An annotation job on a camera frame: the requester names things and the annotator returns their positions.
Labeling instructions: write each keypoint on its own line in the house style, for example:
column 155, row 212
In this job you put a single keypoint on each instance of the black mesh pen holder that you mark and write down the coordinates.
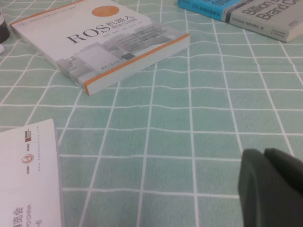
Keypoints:
column 4, row 30

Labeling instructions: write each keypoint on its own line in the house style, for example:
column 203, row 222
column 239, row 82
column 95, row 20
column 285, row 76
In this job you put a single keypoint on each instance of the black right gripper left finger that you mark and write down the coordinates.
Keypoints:
column 254, row 189

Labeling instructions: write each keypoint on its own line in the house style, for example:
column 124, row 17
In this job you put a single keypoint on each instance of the green checked tablecloth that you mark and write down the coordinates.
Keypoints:
column 177, row 132

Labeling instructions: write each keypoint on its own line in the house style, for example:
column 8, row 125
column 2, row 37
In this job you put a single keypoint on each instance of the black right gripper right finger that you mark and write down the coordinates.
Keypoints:
column 288, row 189

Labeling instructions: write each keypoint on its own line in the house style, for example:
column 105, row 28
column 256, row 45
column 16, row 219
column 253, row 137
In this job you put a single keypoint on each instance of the white ROS robot book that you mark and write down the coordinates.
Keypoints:
column 94, row 45

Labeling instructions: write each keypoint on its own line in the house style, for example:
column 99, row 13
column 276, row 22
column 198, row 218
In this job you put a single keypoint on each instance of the blue and grey DTC book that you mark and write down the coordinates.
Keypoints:
column 260, row 16

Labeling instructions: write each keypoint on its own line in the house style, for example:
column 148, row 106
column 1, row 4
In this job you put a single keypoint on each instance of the white show catalogue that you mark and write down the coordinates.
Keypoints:
column 26, row 170

